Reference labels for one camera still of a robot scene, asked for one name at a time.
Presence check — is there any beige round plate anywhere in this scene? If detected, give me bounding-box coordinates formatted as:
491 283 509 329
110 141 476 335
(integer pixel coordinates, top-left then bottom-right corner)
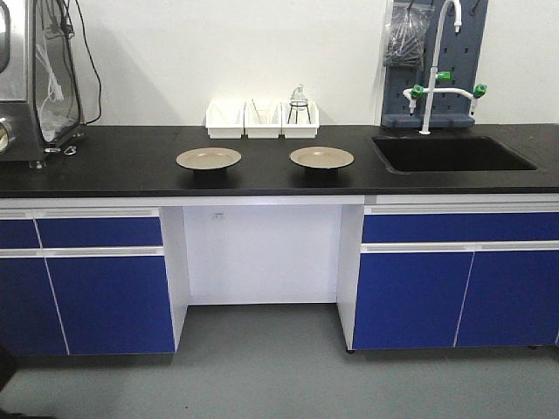
289 147 355 174
176 147 242 175

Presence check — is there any right white plastic bin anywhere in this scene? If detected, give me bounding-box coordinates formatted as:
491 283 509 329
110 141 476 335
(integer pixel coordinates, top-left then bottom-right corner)
281 100 320 139

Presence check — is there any white plastic bin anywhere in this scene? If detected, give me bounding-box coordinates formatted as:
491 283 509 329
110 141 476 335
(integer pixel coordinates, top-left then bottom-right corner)
205 99 245 139
281 100 320 139
244 99 282 139

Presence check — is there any middle white plastic bin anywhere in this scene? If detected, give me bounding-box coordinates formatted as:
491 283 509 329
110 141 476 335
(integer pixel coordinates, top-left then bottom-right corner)
244 99 282 139

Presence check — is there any left white plastic bin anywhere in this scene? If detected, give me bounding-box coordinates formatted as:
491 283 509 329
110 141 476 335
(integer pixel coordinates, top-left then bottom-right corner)
205 99 245 139

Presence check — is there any glass alcohol lamp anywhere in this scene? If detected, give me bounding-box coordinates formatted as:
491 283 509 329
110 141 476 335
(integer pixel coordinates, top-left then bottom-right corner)
289 84 308 112

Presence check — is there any black lab sink basin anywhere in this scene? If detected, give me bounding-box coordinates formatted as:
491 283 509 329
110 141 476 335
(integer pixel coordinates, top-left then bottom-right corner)
373 136 537 172

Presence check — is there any blue white right cabinet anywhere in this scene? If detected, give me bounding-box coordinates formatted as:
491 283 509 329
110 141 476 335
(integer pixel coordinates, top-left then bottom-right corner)
336 194 558 352

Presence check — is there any blue white cabinet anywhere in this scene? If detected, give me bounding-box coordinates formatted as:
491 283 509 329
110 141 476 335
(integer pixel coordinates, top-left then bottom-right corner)
1 207 189 356
336 194 558 352

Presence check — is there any white gooseneck lab faucet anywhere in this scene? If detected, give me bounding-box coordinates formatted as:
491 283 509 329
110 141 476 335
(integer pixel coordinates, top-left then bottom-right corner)
403 1 487 135

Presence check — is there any plastic bag of pegs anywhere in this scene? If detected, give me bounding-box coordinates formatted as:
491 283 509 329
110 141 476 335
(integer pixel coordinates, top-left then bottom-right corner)
383 1 435 69

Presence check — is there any blue white left cabinet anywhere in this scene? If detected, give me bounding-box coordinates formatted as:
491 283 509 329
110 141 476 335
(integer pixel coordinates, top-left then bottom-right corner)
1 207 189 356

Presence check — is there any grey blue drying pegboard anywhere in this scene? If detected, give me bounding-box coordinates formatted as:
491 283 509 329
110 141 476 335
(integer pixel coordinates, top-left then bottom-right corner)
381 1 488 128

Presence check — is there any stainless steel lab machine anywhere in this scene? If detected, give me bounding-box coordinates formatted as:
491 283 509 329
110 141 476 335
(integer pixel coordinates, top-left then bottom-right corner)
1 1 84 168

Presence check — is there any black wire tripod stand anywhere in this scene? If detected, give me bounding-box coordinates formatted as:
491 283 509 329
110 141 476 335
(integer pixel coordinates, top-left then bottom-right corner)
287 100 312 124

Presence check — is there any black power cable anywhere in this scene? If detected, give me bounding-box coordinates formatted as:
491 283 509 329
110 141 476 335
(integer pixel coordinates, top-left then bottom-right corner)
55 0 103 125

